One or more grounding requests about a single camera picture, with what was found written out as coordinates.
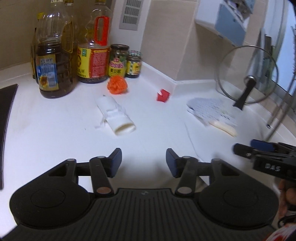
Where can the small far oil bottle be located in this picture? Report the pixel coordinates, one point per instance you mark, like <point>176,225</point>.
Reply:
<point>33,56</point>

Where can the person's right hand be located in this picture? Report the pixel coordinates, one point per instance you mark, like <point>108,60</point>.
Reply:
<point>287,196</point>

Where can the small checkered lid jar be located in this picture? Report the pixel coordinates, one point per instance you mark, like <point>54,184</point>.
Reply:
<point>133,64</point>

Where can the white paper towel roll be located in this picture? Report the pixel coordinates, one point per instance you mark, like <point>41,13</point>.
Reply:
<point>114,115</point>

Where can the dark oil bottle blue label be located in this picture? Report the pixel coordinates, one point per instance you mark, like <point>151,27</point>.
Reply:
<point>54,51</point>

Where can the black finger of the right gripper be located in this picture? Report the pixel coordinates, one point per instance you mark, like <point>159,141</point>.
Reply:
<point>277,147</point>
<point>248,151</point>

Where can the oil bottle red handle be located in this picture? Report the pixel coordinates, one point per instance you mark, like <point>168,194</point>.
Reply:
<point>93,45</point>

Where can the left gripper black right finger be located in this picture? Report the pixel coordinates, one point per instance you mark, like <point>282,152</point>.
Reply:
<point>184,168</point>

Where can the glass pot lid black handle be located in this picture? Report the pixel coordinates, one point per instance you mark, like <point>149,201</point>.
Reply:
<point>247,75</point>

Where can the grey wall vent grille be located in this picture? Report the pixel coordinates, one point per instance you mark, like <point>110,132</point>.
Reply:
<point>130,15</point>

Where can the clear bubble mesh wrap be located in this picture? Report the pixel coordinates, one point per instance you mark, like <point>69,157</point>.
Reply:
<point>212,109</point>

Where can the white green medicine box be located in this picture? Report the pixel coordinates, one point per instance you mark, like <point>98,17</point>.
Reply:
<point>224,127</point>

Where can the metal dish rack legs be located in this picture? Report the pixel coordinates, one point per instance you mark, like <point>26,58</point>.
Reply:
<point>281,110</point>

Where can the black induction cooktop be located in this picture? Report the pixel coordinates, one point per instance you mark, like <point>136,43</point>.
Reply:
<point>7,97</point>

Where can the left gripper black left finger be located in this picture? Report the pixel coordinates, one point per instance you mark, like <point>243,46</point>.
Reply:
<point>102,168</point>

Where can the green label sauce jar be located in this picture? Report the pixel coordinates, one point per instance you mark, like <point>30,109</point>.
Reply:
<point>117,60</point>

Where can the white blue wall cabinet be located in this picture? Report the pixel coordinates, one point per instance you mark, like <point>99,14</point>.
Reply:
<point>227,19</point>

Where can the orange mesh scrubber ball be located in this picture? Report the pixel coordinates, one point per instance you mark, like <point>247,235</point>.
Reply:
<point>117,85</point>

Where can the red plastic cap piece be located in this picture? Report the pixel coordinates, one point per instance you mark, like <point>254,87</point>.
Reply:
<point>163,95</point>

